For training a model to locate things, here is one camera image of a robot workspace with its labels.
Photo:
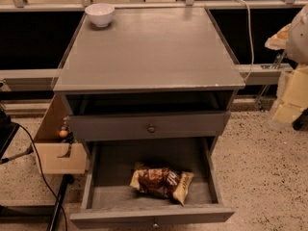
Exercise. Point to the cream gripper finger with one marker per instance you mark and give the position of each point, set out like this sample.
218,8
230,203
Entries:
278,40
293,99

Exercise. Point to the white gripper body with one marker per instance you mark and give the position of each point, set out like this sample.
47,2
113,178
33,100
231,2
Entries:
298,38

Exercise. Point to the brown chip bag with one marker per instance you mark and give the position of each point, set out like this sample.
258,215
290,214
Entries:
163,182

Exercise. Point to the grey wooden drawer cabinet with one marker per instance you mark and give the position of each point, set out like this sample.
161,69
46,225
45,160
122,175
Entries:
149,61

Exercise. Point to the open grey middle drawer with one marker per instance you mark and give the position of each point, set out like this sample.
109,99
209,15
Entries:
110,202

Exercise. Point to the closed grey top drawer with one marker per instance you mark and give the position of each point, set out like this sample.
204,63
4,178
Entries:
143,127

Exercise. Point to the white ceramic bowl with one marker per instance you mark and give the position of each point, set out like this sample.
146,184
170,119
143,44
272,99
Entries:
101,14

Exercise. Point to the small orange ball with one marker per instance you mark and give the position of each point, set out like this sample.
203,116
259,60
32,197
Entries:
63,134

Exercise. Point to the black stand leg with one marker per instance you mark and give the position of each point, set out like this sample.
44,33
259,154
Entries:
58,206

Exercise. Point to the light wooden side box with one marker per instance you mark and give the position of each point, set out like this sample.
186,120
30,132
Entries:
56,155

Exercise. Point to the black equipment at left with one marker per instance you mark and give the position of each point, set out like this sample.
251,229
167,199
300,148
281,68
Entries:
8,129

